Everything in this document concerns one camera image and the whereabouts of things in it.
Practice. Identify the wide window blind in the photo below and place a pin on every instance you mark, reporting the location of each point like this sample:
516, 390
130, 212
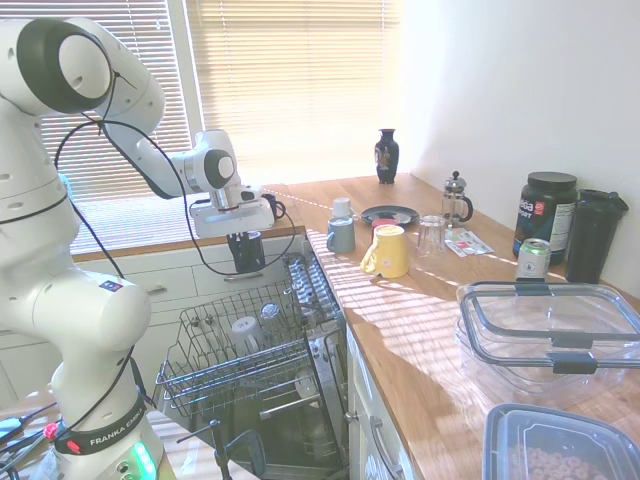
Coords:
295, 85

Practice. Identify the clear drinking glass upturned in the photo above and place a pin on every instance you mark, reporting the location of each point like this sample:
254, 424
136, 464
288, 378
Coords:
270, 314

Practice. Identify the metal cabinet knob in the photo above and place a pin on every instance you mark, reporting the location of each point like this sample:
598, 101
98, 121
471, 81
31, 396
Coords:
351, 415

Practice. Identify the stainless steel dishwasher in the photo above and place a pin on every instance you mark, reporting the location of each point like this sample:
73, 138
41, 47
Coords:
320, 365

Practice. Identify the small red clip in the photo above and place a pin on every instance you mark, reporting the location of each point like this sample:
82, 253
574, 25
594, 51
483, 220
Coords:
50, 430

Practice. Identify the grey mug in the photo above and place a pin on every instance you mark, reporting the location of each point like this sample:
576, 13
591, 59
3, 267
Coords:
342, 235

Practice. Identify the yellow mug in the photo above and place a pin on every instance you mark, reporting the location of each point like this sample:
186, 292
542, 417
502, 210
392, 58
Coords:
390, 252

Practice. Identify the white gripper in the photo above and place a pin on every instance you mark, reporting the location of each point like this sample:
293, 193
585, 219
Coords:
232, 219

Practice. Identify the black protein powder tub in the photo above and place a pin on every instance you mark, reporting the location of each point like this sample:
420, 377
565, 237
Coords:
545, 215

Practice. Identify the black shaker bottle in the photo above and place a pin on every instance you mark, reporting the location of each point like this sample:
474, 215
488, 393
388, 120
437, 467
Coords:
592, 235

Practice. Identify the teal cap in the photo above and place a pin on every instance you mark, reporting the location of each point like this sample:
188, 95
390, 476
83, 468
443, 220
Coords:
65, 183

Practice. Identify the clear plastic container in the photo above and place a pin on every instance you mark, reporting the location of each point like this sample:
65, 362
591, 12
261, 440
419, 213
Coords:
480, 365

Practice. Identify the black plate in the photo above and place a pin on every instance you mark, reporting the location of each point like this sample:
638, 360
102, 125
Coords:
392, 214

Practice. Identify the black mug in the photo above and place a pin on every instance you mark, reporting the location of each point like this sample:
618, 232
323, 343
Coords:
248, 255

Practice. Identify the dark blue painted vase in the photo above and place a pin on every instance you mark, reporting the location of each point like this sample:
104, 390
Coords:
386, 156

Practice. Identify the clear tall glass tumbler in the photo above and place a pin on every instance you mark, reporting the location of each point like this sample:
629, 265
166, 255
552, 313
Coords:
432, 237

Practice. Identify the narrow window blind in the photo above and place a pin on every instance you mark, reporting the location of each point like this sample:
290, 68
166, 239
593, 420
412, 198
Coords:
165, 50

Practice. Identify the white mug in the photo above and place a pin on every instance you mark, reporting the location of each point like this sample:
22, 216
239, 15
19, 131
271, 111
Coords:
245, 332

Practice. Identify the printed paper packets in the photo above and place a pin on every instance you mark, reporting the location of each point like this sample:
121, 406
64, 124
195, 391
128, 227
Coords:
467, 242

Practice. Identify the small pale grey cup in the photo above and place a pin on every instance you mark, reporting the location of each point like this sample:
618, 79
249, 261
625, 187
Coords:
341, 206

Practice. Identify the white green drink can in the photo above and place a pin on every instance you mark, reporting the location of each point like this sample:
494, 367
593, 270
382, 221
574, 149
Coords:
533, 260

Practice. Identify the clear container grey latch lid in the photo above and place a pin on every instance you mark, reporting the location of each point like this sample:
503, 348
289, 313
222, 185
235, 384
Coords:
550, 320

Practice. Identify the grey lidded cereal container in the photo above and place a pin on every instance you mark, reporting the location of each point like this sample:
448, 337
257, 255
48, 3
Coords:
555, 445

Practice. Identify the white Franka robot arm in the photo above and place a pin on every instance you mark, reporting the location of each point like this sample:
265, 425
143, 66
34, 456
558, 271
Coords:
75, 210

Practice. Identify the red mug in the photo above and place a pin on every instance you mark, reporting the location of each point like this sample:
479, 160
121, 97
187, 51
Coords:
382, 223

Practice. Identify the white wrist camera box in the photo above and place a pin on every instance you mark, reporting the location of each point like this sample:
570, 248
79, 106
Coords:
250, 193

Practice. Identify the glass french press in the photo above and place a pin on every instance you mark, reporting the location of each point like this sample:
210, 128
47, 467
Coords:
454, 200

